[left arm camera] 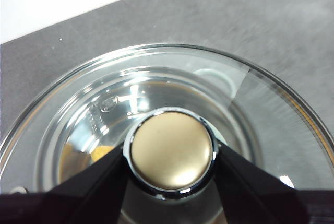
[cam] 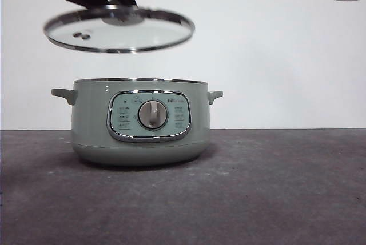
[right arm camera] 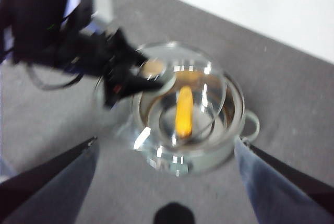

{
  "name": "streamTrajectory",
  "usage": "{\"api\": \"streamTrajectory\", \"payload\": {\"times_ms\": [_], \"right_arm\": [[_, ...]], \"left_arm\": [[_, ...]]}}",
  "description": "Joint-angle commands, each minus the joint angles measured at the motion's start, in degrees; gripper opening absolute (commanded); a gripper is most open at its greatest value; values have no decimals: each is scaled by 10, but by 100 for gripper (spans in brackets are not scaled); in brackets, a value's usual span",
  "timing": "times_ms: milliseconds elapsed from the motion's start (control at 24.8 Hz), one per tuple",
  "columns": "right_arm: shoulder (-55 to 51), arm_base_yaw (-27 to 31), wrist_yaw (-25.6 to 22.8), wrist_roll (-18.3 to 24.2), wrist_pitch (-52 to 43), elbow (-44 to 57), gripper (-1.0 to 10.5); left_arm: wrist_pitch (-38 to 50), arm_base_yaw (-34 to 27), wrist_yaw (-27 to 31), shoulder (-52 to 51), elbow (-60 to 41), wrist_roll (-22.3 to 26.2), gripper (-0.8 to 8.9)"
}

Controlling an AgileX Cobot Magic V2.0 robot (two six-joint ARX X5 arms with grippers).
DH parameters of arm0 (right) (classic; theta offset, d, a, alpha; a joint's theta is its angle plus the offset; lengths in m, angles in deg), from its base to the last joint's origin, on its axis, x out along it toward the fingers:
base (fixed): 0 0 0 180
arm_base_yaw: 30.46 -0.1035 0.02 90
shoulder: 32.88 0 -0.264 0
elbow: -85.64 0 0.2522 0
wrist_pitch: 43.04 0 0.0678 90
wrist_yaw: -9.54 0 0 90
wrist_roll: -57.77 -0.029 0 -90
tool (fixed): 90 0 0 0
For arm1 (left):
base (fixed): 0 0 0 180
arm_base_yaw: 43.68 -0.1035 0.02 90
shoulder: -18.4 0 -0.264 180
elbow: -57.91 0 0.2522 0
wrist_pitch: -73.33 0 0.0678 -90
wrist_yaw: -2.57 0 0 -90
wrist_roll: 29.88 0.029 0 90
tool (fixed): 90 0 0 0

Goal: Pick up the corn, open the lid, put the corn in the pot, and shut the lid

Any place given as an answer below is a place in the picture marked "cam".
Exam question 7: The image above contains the green electric cooking pot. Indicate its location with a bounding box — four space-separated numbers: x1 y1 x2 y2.
51 78 224 167

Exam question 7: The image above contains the glass lid with green knob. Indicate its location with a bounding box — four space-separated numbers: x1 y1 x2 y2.
43 4 196 54

